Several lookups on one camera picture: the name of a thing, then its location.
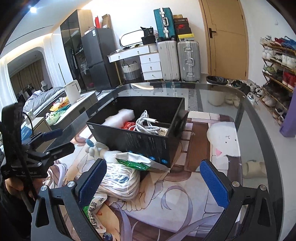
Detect green white packet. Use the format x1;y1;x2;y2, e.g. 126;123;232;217
82;192;107;235
115;152;170;172

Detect bagged white rope coil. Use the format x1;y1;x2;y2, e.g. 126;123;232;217
97;162;142;201

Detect white charging cable bundle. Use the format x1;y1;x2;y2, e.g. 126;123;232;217
133;109;170;136

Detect person's left hand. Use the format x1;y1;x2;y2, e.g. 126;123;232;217
4;177;45;199

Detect grey tv console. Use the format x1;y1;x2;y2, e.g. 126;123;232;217
30;90;100;144

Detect bed with grey bedding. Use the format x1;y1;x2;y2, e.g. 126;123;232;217
23;87;66;117

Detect white plush toy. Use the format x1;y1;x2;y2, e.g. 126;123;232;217
85;139;121;163

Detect beige slipper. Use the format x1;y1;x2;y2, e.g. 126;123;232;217
242;160;267;179

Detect white electric kettle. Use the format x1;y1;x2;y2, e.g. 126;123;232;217
64;80;81;104

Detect anime print desk mat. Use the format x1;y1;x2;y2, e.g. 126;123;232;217
43;111;243;241

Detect purple bag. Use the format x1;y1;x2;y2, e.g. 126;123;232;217
280;89;296;138

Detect black cardboard box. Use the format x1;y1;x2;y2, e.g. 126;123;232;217
87;96;189;168

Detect woven laundry basket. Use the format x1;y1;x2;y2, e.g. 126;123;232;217
121;61;141;81

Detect black refrigerator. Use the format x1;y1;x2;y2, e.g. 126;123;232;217
82;28;120;92

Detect dark glass cabinet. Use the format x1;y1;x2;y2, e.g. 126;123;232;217
60;9;95;92

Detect white dresser desk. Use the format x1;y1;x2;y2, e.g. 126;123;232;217
108;44;163;81

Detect white trash bin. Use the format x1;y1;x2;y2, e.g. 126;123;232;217
206;75;229;107

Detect oval mirror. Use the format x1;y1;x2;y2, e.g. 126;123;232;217
119;29;144;48

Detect black bag on dresser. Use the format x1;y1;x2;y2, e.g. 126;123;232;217
140;27;156;45

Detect white suitcase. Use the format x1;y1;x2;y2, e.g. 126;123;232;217
157;41;180;81

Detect silver suitcase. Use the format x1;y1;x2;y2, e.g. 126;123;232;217
177;41;201;82

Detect teal suitcase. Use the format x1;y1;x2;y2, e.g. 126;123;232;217
154;8;177;41

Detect wooden shoe rack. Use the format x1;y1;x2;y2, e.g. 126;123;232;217
259;35;295;125

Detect stacked shoe boxes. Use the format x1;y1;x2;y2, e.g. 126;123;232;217
173;15;194;41

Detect wooden door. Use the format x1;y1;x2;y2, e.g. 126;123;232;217
199;0;249;80

